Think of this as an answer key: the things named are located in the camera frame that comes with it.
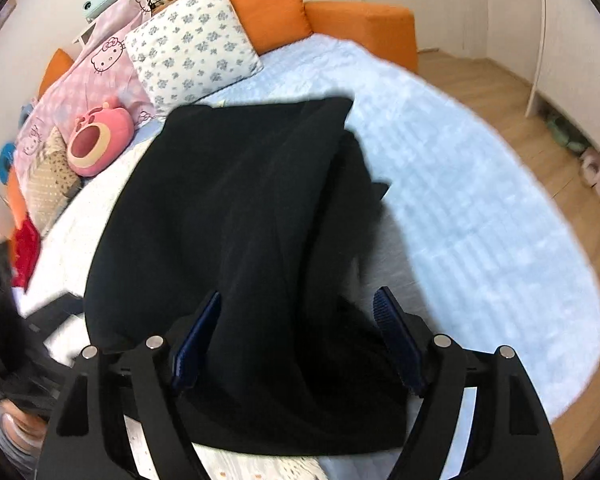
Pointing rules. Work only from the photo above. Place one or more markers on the orange sofa bed frame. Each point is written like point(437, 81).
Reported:
point(360, 30)

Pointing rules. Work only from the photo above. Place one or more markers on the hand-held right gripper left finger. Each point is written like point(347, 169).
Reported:
point(195, 350)

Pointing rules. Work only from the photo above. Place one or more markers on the white shelf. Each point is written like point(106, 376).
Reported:
point(87, 30)

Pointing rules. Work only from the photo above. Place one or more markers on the green slipper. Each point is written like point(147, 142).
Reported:
point(557, 127)
point(578, 146)

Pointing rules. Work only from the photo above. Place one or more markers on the light blue projector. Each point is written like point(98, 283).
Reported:
point(99, 1)

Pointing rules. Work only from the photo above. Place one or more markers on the pink cat print blanket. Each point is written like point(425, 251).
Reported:
point(80, 85)

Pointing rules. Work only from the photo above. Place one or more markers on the white floral pillow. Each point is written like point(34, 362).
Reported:
point(195, 45)

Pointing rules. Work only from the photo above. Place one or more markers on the white daisy quilt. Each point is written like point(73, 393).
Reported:
point(80, 220)

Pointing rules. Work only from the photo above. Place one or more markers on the blue neck pillow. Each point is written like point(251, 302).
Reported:
point(26, 115)

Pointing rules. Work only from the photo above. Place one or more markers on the orange cushion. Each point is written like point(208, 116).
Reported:
point(57, 70)

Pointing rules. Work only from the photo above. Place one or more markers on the red garment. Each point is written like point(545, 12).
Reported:
point(26, 250)

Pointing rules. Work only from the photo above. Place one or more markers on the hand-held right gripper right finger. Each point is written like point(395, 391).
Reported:
point(402, 350)

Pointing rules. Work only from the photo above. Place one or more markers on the black zip jacket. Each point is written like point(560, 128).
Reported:
point(240, 220)

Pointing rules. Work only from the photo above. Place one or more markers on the patchwork pillow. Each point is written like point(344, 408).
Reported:
point(52, 185)

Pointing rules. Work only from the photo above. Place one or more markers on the white wardrobe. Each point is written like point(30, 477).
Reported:
point(580, 60)

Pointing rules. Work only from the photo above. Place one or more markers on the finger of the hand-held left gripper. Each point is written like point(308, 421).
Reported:
point(55, 305)

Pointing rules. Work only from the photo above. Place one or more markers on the pink bear plush pillow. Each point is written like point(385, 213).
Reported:
point(97, 140)

